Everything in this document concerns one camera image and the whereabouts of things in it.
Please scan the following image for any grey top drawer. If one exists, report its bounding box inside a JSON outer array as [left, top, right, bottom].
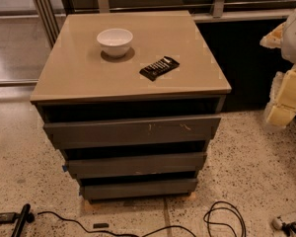
[[43, 116, 220, 149]]

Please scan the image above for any grey drawer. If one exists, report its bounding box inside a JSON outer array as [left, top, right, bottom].
[[80, 179, 198, 200], [66, 152, 206, 179], [43, 116, 220, 149]]

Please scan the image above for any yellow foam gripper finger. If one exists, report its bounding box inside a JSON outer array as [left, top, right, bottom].
[[264, 64, 296, 127], [259, 23, 284, 48]]

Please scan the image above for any black floor cable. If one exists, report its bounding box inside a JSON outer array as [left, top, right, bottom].
[[37, 210, 197, 237]]

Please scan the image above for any grey bottom drawer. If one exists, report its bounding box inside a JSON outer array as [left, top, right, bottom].
[[80, 179, 198, 200]]

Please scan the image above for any black remote control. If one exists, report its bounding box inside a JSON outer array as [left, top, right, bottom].
[[139, 56, 180, 81]]

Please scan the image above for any black stick device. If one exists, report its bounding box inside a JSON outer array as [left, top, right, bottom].
[[11, 203, 35, 237]]

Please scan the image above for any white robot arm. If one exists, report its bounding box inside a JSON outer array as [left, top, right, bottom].
[[259, 8, 296, 129]]

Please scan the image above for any white power strip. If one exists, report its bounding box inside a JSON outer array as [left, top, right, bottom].
[[272, 211, 296, 230]]

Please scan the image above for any beige top drawer cabinet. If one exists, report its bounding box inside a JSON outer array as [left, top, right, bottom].
[[31, 11, 231, 189]]

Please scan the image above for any metal railing frame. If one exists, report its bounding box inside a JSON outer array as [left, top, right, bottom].
[[28, 0, 296, 47]]

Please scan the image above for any white ceramic bowl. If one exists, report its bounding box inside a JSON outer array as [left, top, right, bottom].
[[97, 29, 133, 57]]

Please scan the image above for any grey middle drawer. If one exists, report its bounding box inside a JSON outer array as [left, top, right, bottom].
[[66, 152, 206, 179]]

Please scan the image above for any small black floor block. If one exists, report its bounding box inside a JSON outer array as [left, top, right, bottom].
[[93, 223, 110, 229]]

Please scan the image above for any black power adapter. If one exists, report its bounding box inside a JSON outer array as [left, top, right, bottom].
[[0, 212, 19, 224]]

